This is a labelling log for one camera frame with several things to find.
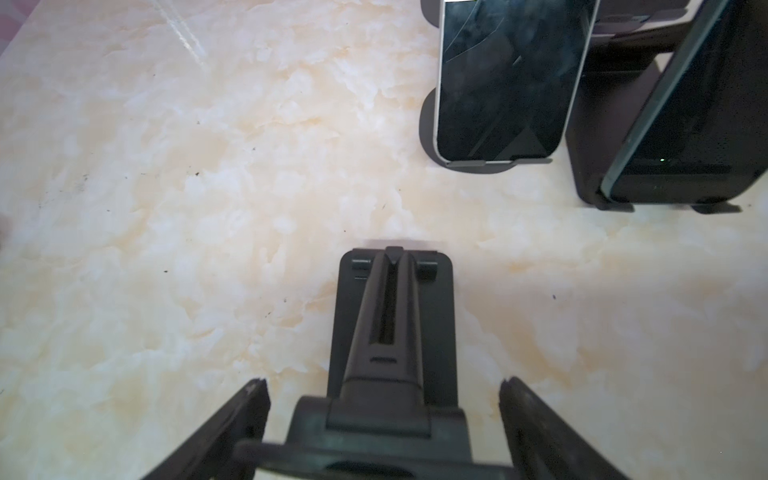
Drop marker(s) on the black phone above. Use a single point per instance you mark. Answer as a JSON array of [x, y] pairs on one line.
[[701, 136], [510, 73]]

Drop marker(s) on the middle left round stand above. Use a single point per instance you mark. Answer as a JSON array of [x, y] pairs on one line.
[[433, 12]]

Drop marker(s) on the middle right black stand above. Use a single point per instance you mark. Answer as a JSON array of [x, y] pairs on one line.
[[620, 75]]

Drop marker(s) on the middle left black phone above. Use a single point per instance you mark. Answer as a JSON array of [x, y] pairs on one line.
[[510, 73]]

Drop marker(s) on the black folding phone stand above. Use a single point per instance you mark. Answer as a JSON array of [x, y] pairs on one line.
[[391, 409]]

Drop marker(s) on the middle right black phone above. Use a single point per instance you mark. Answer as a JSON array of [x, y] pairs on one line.
[[701, 136]]

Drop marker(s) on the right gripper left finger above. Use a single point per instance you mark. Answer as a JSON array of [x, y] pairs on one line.
[[209, 452]]

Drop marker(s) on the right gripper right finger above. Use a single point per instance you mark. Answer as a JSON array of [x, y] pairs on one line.
[[541, 444]]

